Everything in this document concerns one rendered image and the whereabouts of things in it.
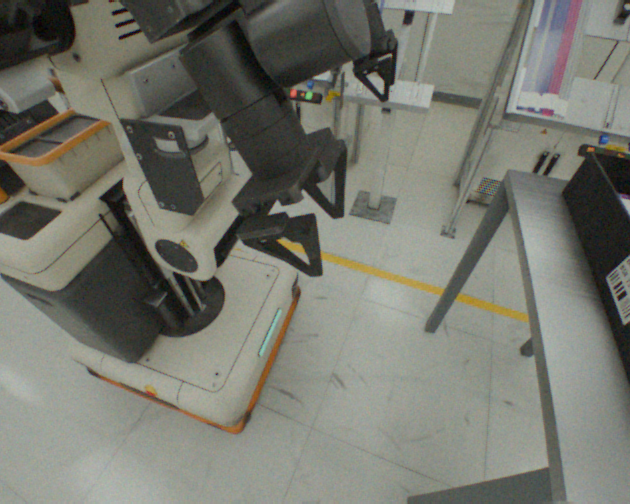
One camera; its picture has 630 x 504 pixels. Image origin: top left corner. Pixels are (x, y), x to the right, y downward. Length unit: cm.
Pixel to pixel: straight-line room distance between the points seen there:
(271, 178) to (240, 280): 97
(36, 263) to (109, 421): 82
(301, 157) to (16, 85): 30
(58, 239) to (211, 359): 55
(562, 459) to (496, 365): 101
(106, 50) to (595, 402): 78
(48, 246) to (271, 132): 62
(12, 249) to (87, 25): 49
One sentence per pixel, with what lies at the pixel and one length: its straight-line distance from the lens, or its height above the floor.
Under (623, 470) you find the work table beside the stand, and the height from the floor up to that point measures 80.
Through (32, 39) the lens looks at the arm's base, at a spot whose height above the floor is 116.
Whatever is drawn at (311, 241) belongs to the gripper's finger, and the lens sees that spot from 24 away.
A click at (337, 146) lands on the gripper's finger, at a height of 108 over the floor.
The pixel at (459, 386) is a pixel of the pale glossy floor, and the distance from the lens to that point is 140.
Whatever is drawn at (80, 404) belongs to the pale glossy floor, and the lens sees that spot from 155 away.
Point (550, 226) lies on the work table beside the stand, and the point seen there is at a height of 80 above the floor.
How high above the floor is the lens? 122
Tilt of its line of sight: 48 degrees down
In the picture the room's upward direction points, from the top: straight up
